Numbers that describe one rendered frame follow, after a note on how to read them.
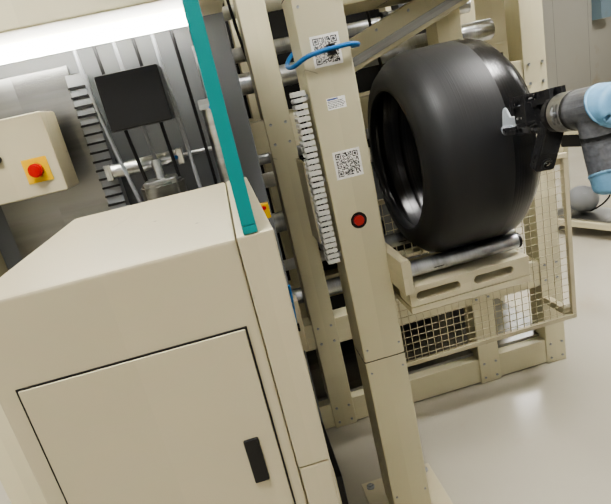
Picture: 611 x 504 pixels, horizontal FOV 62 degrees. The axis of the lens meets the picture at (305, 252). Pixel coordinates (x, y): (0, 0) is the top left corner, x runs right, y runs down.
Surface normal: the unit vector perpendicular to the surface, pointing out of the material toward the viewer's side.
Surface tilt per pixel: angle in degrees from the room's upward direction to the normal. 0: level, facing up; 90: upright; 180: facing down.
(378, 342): 90
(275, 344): 90
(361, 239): 90
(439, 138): 79
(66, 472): 90
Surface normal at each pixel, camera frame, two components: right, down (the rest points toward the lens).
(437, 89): -0.26, -0.31
